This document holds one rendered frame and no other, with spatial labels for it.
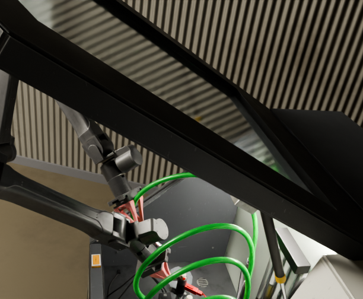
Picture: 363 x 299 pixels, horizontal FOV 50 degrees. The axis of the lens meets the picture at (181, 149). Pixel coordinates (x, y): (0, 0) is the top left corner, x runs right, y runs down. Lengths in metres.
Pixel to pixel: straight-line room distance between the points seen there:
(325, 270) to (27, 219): 2.58
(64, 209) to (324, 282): 0.56
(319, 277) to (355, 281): 0.06
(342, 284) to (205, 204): 0.84
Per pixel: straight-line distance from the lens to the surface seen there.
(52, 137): 3.38
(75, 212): 0.95
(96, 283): 1.37
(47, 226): 3.00
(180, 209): 1.44
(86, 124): 1.19
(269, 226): 0.65
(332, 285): 0.70
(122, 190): 1.17
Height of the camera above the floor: 2.00
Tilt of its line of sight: 30 degrees down
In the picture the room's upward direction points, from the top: 9 degrees clockwise
